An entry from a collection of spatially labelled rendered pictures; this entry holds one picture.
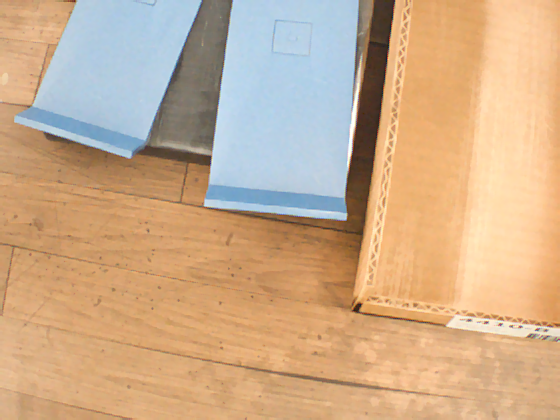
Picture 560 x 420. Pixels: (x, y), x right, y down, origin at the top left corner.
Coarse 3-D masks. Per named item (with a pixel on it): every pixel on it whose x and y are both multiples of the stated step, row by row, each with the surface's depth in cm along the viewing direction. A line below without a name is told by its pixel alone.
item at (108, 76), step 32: (96, 0) 64; (128, 0) 64; (160, 0) 65; (192, 0) 65; (64, 32) 64; (96, 32) 64; (128, 32) 64; (160, 32) 64; (64, 64) 63; (96, 64) 63; (128, 64) 63; (160, 64) 63; (64, 96) 63; (96, 96) 63; (128, 96) 63; (160, 96) 63; (64, 128) 60; (96, 128) 62; (128, 128) 62
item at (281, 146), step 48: (240, 0) 65; (288, 0) 65; (336, 0) 65; (240, 48) 64; (336, 48) 64; (240, 96) 63; (288, 96) 63; (336, 96) 63; (240, 144) 62; (288, 144) 63; (336, 144) 63; (240, 192) 61; (288, 192) 62; (336, 192) 62
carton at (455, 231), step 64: (448, 0) 67; (512, 0) 68; (448, 64) 66; (512, 64) 66; (384, 128) 60; (448, 128) 65; (512, 128) 65; (384, 192) 57; (448, 192) 64; (512, 192) 64; (384, 256) 63; (448, 256) 63; (512, 256) 64; (448, 320) 61; (512, 320) 60
